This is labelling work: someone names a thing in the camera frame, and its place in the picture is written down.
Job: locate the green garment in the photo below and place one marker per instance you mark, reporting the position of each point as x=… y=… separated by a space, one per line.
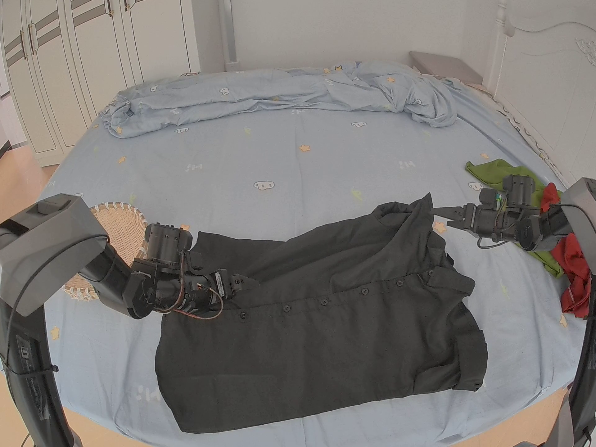
x=489 y=170

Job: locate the bed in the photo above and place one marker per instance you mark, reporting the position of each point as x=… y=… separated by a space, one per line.
x=279 y=165

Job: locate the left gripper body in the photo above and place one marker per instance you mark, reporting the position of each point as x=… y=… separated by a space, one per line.
x=219 y=287

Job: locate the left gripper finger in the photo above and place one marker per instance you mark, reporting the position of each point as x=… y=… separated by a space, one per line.
x=238 y=283

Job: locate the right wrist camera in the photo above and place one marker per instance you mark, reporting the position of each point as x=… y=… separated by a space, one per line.
x=489 y=198

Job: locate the round woven basket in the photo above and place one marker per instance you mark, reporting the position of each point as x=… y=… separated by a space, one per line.
x=123 y=231

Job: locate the white wardrobe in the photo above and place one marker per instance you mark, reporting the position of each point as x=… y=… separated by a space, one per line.
x=93 y=40

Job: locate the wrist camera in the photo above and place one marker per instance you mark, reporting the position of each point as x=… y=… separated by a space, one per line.
x=489 y=198
x=195 y=262

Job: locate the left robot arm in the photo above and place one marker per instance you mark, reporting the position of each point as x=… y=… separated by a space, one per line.
x=46 y=249

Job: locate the black shirt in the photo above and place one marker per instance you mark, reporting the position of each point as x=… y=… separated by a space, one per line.
x=326 y=333

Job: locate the grey bedside table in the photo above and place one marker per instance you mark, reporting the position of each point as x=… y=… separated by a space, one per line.
x=442 y=65

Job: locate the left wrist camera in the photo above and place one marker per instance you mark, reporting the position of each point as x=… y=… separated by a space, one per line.
x=195 y=262

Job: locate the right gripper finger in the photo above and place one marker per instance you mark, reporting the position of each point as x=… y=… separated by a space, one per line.
x=460 y=225
x=456 y=212

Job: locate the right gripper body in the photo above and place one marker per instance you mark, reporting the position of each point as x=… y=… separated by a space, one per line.
x=479 y=219

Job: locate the pale blue quilt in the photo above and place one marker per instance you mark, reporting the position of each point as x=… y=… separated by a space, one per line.
x=279 y=91

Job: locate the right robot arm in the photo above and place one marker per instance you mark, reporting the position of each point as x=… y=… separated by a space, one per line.
x=577 y=212

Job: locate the red garment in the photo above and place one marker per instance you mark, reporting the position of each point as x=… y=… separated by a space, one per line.
x=575 y=291

